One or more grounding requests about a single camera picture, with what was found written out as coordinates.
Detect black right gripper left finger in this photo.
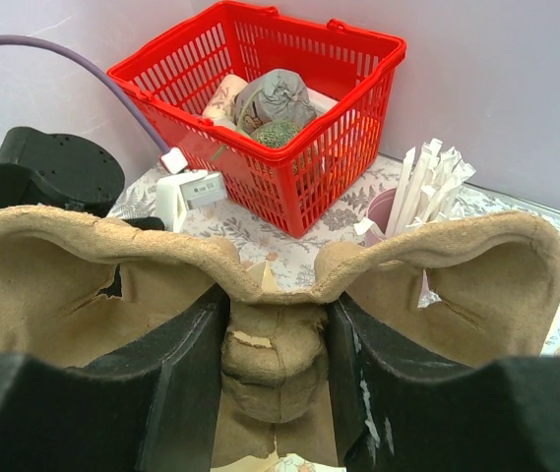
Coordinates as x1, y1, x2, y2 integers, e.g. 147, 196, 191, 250
0, 286, 229, 471

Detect grey crumpled snack bag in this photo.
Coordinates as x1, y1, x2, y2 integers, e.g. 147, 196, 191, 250
234, 69, 317, 134

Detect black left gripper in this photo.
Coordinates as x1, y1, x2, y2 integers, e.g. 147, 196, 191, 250
0, 127, 125, 217

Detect green round item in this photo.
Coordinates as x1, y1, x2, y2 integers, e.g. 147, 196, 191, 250
251, 121, 301, 148

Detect white printed cup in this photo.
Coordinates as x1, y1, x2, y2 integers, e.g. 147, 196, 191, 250
202, 74, 248, 119

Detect red plastic shopping basket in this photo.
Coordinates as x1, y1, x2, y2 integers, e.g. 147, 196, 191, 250
108, 1, 406, 237

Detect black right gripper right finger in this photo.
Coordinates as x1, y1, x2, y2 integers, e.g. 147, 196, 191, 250
326, 295, 560, 471

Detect cream paper bag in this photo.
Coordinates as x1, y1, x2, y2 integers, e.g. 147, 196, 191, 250
213, 302, 338, 467

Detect single brown cup carrier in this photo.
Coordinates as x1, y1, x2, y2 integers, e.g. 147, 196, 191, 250
0, 205, 560, 468

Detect pink straw holder cup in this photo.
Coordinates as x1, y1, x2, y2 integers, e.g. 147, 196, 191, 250
364, 188, 397, 247

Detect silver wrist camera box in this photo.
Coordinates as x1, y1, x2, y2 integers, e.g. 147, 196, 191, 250
155, 169, 227, 232

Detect white wrapped straws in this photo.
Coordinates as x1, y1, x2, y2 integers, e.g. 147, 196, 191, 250
354, 138, 476, 239

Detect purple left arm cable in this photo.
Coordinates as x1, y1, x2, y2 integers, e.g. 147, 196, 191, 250
0, 33, 187, 174

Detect floral patterned table mat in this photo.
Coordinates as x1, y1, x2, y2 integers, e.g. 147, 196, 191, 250
182, 159, 560, 365

